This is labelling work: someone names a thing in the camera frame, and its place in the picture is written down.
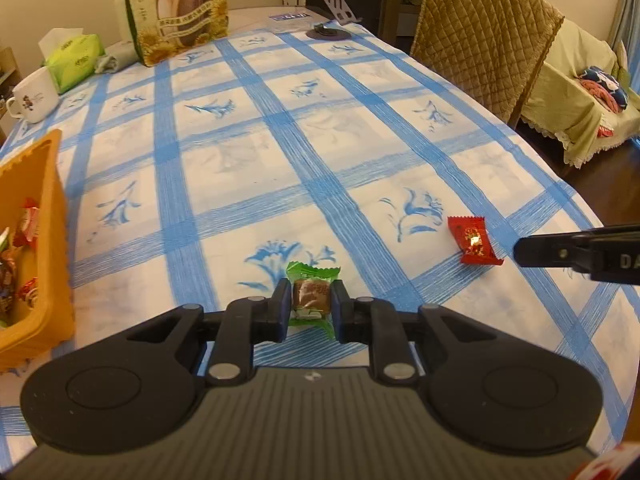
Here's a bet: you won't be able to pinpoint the white ceramic mug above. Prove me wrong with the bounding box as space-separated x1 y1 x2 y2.
6 66 60 124

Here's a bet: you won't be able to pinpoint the silver green foil pouch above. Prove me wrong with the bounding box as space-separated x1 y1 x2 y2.
0 228 16 328

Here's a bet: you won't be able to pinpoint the green candy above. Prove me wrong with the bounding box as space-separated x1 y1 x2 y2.
286 261 341 339

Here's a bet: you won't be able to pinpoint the small plastic card packet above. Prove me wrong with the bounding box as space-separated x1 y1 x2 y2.
269 12 311 23

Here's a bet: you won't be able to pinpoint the black round coaster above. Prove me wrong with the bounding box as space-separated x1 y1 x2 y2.
306 23 352 41

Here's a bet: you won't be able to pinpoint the red date snack packet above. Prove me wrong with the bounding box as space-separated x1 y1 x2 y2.
12 197 40 249

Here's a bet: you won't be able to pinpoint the sofa with beige cover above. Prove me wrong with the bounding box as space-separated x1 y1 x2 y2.
522 20 639 168

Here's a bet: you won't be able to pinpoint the orange red wrapped candy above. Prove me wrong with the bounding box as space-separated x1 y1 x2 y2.
448 216 503 266

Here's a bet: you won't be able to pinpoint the right quilted beige chair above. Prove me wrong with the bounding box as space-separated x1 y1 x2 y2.
410 0 564 127

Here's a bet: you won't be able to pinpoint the sunflower seed snack box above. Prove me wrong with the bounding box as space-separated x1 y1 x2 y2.
125 0 229 67

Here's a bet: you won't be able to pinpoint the small red beef snack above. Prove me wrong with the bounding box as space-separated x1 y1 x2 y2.
17 278 38 309

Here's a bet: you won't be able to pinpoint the grey crumpled cloth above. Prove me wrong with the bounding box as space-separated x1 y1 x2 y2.
94 41 138 74

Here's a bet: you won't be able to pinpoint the white phone stand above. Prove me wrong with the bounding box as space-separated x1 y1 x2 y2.
323 0 361 25

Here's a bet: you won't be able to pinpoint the orange plastic tray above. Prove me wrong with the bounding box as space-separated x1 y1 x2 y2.
0 129 75 372

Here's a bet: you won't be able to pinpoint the blue checked tablecloth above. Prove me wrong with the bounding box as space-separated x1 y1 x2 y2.
1 26 639 452

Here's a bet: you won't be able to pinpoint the clothes on sofa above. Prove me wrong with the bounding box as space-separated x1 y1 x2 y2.
578 66 628 114

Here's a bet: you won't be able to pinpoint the green tissue pack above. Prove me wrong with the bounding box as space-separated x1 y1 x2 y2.
38 28 104 94

